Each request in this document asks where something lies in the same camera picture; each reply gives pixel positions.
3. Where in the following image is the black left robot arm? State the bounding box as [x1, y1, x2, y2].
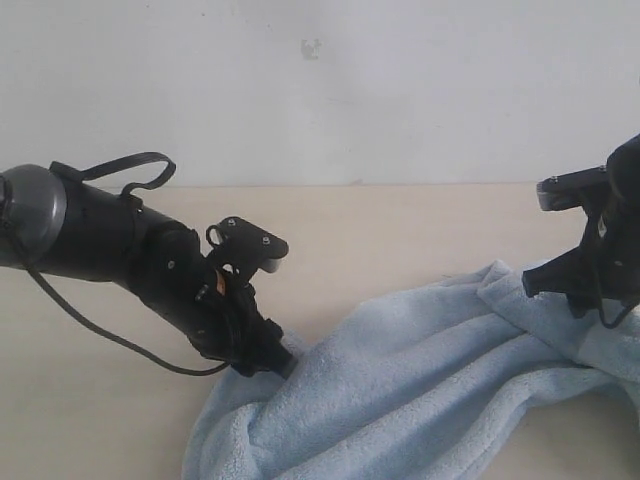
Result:
[1, 152, 297, 377]

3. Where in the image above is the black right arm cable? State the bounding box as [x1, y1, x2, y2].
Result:
[597, 294, 640, 330]

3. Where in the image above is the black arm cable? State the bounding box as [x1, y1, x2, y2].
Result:
[0, 151, 236, 375]
[597, 294, 640, 330]

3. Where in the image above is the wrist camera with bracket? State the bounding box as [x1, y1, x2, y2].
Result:
[536, 166, 611, 216]
[205, 216, 289, 285]

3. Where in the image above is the light blue fleece towel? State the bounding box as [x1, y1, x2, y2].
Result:
[181, 260, 639, 479]

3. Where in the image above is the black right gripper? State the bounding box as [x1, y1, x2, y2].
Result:
[522, 194, 639, 319]

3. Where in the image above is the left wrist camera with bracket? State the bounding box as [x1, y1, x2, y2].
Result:
[205, 216, 289, 285]

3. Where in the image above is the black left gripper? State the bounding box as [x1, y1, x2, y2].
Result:
[195, 270, 298, 380]

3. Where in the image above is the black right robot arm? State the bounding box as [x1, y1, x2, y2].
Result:
[522, 136, 639, 329]

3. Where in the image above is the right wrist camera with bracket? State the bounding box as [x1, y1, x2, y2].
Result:
[536, 166, 611, 216]

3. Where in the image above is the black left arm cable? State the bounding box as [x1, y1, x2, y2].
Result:
[0, 151, 236, 375]

